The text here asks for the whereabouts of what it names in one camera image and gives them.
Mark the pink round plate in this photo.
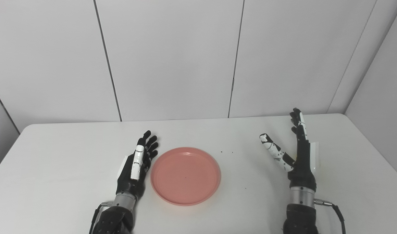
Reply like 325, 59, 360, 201
150, 147, 222, 206

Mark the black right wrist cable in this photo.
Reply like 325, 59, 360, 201
314, 199, 346, 234

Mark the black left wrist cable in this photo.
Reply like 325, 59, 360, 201
89, 201, 114, 234

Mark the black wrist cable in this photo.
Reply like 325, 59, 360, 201
314, 199, 346, 234
89, 201, 114, 234

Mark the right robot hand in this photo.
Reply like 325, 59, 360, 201
259, 108, 319, 192

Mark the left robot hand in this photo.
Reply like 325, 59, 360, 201
116, 130, 159, 199

